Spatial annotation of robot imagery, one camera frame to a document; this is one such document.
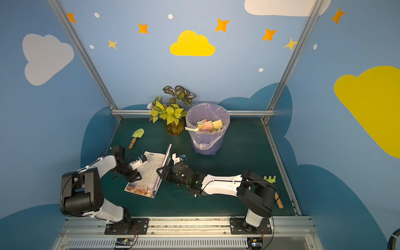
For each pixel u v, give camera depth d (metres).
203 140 0.82
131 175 0.81
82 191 0.45
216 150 0.97
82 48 0.82
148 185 0.86
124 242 0.72
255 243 0.72
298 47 0.82
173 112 0.91
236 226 0.74
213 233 0.74
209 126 0.97
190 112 0.89
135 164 0.83
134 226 0.74
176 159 0.75
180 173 0.59
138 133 1.11
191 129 0.78
